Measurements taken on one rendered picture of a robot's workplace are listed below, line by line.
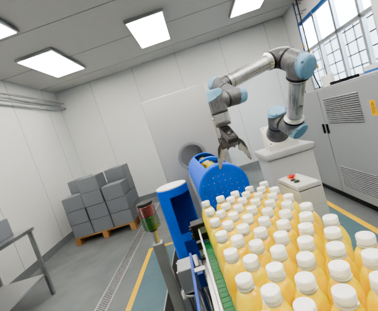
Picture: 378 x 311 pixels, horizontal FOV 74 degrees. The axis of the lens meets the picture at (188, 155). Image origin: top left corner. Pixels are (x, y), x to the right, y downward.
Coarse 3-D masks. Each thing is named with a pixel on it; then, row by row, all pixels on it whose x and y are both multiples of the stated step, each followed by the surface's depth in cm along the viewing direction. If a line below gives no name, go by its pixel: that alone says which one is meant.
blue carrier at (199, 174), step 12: (204, 156) 223; (192, 168) 188; (204, 168) 146; (216, 168) 137; (228, 168) 137; (240, 168) 138; (192, 180) 186; (204, 180) 137; (216, 180) 137; (228, 180) 138; (240, 180) 138; (204, 192) 137; (216, 192) 138; (228, 192) 138; (240, 192) 139; (216, 204) 138
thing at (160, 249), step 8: (160, 240) 94; (160, 248) 92; (160, 256) 92; (160, 264) 92; (168, 264) 92; (168, 272) 93; (168, 280) 93; (176, 280) 96; (168, 288) 93; (176, 288) 93; (176, 296) 94; (176, 304) 94; (184, 304) 97
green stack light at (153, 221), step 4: (156, 212) 93; (152, 216) 90; (156, 216) 91; (144, 220) 89; (148, 220) 89; (152, 220) 90; (156, 220) 91; (144, 224) 90; (148, 224) 89; (152, 224) 90; (156, 224) 90; (160, 224) 93; (144, 228) 91; (148, 228) 90; (152, 228) 90; (156, 228) 90
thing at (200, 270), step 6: (192, 258) 110; (192, 264) 100; (192, 270) 96; (198, 270) 100; (192, 276) 92; (198, 276) 102; (204, 276) 102; (204, 282) 102; (198, 294) 81; (204, 294) 111; (198, 300) 78; (198, 306) 76
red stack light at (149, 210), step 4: (152, 204) 91; (136, 208) 92; (140, 208) 89; (144, 208) 89; (148, 208) 89; (152, 208) 90; (140, 212) 89; (144, 212) 89; (148, 212) 89; (152, 212) 90; (140, 216) 90; (144, 216) 89; (148, 216) 89
